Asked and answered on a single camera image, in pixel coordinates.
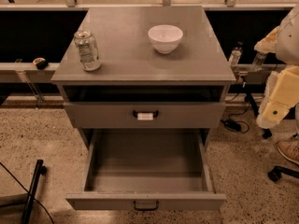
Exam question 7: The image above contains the silver 7up can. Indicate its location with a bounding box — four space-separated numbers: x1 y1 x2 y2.
74 30 101 72

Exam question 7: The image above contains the white ceramic bowl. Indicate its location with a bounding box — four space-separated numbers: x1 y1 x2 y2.
148 24 183 54

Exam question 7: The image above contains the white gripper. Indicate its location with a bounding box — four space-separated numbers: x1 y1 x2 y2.
254 26 299 129

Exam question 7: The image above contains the black chair leg left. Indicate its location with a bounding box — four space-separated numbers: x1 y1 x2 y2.
21 160 47 224

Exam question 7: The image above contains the grey drawer cabinet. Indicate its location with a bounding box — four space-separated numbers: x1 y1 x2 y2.
52 6 235 144

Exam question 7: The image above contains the black chair base right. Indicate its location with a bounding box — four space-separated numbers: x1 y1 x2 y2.
268 166 299 182

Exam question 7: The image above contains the open grey middle drawer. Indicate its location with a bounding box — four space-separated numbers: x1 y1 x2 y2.
66 129 226 211

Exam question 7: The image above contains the black stand leg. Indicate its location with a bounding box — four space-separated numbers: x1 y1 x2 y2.
243 84 272 139

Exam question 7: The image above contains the yellow black tape measure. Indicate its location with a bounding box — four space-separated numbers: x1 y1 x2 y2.
33 58 49 70

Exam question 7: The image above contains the black power adapter with cable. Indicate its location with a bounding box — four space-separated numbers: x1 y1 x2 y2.
221 106 250 134

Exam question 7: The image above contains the left clear water bottle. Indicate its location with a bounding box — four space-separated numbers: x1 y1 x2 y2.
228 42 243 68

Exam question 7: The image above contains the right clear water bottle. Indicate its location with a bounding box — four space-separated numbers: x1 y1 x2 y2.
252 51 267 72

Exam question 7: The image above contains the brown shoe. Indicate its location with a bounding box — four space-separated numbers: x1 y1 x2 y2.
278 141 299 165

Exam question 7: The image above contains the clear water bottle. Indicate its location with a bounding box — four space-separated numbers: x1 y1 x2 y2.
252 51 267 72
228 42 243 68

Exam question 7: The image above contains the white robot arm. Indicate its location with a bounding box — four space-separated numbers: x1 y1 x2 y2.
254 5 299 129

